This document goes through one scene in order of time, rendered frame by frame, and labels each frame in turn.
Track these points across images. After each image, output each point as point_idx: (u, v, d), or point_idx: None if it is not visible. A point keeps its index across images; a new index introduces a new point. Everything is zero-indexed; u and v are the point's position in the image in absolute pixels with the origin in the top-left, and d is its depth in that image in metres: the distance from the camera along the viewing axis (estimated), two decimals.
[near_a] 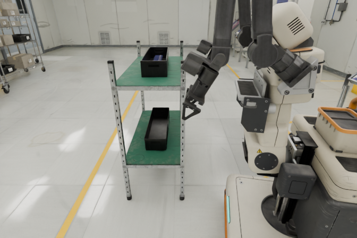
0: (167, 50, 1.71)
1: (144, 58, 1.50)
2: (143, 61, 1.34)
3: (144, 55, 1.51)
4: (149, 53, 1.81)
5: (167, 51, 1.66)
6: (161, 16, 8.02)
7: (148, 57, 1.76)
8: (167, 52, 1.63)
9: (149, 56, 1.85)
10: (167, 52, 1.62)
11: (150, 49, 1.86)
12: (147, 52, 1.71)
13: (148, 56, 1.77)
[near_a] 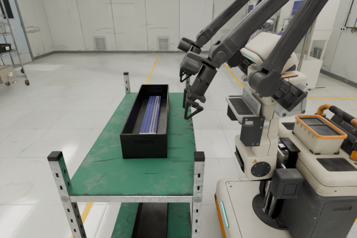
0: (167, 94, 1.13)
1: (130, 117, 0.92)
2: (124, 135, 0.75)
3: (130, 112, 0.92)
4: (140, 95, 1.23)
5: (168, 98, 1.07)
6: (161, 20, 7.43)
7: (138, 102, 1.18)
8: (167, 101, 1.04)
9: (141, 97, 1.27)
10: (167, 101, 1.04)
11: (143, 87, 1.28)
12: (137, 97, 1.13)
13: (139, 101, 1.19)
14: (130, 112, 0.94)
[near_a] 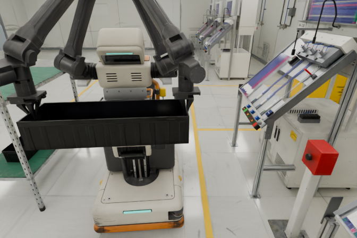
0: (85, 103, 0.84)
1: (139, 122, 0.71)
2: (188, 114, 0.72)
3: (135, 117, 0.70)
4: (40, 133, 0.69)
5: (100, 101, 0.84)
6: (133, 19, 8.04)
7: (62, 136, 0.70)
8: (108, 102, 0.84)
9: (34, 141, 0.70)
10: (110, 101, 0.84)
11: (20, 125, 0.68)
12: (70, 125, 0.69)
13: (58, 137, 0.70)
14: (129, 121, 0.70)
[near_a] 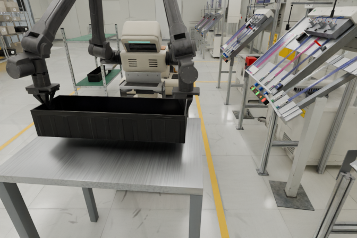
0: (94, 97, 0.89)
1: (137, 118, 0.73)
2: (185, 114, 0.72)
3: (133, 113, 0.73)
4: (50, 121, 0.76)
5: (108, 96, 0.89)
6: (141, 14, 9.37)
7: (68, 126, 0.76)
8: (115, 98, 0.89)
9: (44, 128, 0.78)
10: (117, 97, 0.88)
11: (34, 113, 0.77)
12: (75, 116, 0.74)
13: (64, 126, 0.77)
14: (127, 116, 0.73)
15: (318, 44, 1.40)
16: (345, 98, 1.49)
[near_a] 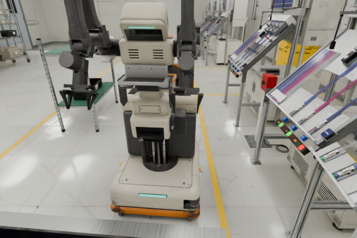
0: (21, 231, 0.45)
1: None
2: None
3: None
4: None
5: (48, 229, 0.45)
6: None
7: None
8: (61, 235, 0.44)
9: None
10: (65, 234, 0.44)
11: None
12: None
13: None
14: None
15: None
16: None
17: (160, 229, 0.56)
